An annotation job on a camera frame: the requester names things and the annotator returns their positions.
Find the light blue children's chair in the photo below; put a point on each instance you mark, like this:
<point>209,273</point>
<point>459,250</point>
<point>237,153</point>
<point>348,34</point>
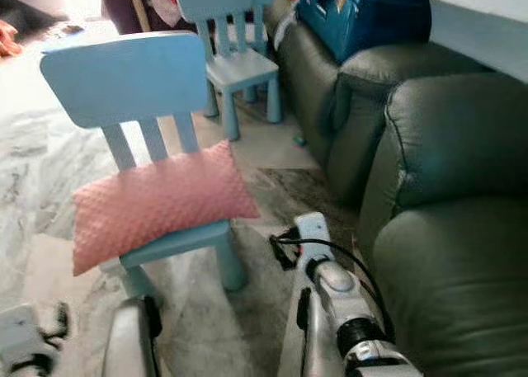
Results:
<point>243,68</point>
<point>124,76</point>

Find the pink and white clothes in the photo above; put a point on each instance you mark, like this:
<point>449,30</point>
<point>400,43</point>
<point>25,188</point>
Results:
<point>163,2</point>

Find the orange cloth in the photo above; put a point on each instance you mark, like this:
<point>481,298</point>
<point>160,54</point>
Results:
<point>8,39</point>

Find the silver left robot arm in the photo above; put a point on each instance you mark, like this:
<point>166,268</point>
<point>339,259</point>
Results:
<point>29,367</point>

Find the white table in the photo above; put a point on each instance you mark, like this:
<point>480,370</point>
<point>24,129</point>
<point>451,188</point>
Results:
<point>478,30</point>

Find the blue storage box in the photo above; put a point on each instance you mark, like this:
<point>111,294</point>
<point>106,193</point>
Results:
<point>355,18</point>

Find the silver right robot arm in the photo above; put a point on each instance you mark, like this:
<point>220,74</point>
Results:
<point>351,311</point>

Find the silver left robot leg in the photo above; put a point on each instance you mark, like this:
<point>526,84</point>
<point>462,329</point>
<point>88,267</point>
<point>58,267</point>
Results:
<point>130,344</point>

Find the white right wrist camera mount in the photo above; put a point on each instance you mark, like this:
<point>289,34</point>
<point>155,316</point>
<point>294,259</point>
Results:
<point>313,233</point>

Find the dark green leather sofa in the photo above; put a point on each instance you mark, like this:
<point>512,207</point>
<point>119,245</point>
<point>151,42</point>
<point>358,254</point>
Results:
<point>445,195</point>

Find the silver right robot leg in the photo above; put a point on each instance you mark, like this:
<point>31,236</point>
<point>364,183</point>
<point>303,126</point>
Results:
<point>318,352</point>

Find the pink dotted pillow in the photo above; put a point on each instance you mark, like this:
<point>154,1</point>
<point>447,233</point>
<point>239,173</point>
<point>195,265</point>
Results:
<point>161,200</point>

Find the silver robot leg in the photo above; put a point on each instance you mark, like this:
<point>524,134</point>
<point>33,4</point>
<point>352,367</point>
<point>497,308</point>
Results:
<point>318,352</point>
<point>130,344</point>

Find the dark purple armchair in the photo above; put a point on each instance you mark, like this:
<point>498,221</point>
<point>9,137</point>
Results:
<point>124,10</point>

